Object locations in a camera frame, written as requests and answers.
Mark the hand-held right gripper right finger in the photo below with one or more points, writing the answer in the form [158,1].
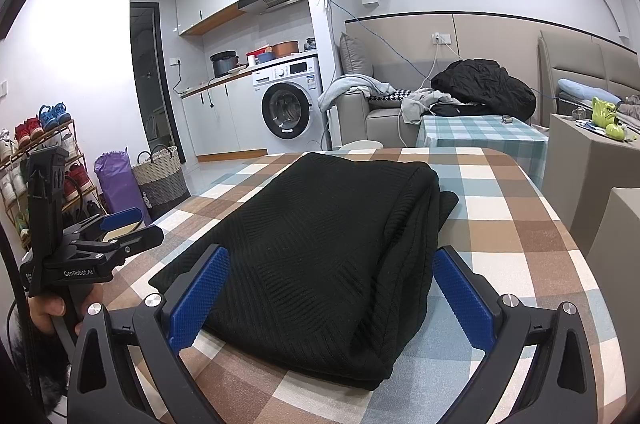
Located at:
[462,299]

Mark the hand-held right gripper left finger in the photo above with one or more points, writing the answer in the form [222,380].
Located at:
[200,299]

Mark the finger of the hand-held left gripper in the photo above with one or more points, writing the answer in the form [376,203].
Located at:
[140,238]
[120,218]

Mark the black knit sweater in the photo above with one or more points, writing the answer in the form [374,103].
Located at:
[310,244]

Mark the person's left forearm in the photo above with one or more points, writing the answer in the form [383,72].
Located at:
[35,374]

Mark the person's left hand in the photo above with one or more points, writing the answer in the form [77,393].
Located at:
[45,306]

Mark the purple plastic bag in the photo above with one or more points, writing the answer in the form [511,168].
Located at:
[117,184]

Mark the wooden shoe rack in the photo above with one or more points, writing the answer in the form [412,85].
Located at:
[75,191]

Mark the woven laundry basket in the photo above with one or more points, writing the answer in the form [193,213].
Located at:
[160,189]

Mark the white lower cabinets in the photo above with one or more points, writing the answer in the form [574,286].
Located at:
[235,119]

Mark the teal checked side table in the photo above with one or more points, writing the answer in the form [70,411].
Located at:
[480,132]

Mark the large grey box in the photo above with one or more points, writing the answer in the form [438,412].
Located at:
[575,169]

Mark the small grey box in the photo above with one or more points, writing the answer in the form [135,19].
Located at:
[620,224]

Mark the white round stool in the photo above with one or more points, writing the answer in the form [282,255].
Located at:
[361,145]

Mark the dark cooking pot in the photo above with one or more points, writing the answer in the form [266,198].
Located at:
[223,64]

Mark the black pouch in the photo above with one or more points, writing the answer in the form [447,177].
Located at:
[460,109]

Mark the grey sofa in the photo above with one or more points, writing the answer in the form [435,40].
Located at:
[385,124]

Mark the white hoodie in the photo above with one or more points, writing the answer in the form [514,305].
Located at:
[415,107]

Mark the houndstooth cushion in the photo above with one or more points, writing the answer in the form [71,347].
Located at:
[395,97]

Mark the red container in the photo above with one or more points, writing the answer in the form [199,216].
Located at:
[255,53]

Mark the black puffer jacket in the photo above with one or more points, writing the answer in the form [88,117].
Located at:
[485,84]

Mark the blue bowl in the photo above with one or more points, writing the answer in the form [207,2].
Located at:
[266,58]

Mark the white washing machine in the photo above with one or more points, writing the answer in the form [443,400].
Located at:
[300,74]

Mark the green plush toy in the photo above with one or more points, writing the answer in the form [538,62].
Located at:
[606,114]

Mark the copper cooking pot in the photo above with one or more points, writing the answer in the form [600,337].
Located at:
[285,49]

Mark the light blue blanket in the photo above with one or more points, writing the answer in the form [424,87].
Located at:
[350,87]

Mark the grey bedding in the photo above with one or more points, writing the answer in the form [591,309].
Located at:
[630,107]

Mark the beige upholstered bed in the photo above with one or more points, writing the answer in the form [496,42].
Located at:
[575,59]

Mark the grey striped pillow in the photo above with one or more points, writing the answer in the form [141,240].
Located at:
[355,57]

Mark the white wall outlet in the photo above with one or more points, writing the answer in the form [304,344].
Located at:
[440,38]

